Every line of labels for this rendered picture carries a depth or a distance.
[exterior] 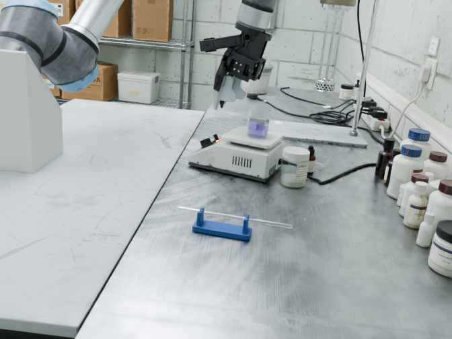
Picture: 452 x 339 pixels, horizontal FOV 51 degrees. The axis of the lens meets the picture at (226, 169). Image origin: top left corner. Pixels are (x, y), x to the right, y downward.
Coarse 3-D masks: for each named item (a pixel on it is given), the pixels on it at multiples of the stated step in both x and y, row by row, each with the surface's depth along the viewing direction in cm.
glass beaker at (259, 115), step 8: (256, 104) 109; (248, 112) 108; (256, 112) 105; (264, 112) 105; (248, 120) 107; (256, 120) 106; (264, 120) 106; (248, 128) 108; (256, 128) 106; (264, 128) 107; (248, 136) 108; (256, 136) 107; (264, 136) 107
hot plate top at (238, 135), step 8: (240, 128) 115; (224, 136) 107; (232, 136) 108; (240, 136) 108; (272, 136) 111; (280, 136) 111; (248, 144) 105; (256, 144) 104; (264, 144) 104; (272, 144) 105
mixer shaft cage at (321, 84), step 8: (328, 16) 138; (336, 16) 138; (336, 48) 140; (328, 56) 142; (336, 56) 141; (320, 64) 143; (328, 64) 143; (320, 72) 143; (328, 72) 144; (320, 80) 143; (328, 80) 144; (320, 88) 143; (328, 88) 143
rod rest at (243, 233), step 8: (200, 208) 82; (200, 216) 81; (248, 216) 81; (200, 224) 82; (208, 224) 82; (216, 224) 82; (224, 224) 83; (248, 224) 82; (200, 232) 81; (208, 232) 80; (216, 232) 80; (224, 232) 80; (232, 232) 80; (240, 232) 80; (248, 232) 80; (248, 240) 80
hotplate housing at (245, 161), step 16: (224, 144) 108; (240, 144) 108; (192, 160) 111; (208, 160) 110; (224, 160) 108; (240, 160) 106; (256, 160) 105; (272, 160) 106; (240, 176) 108; (256, 176) 106
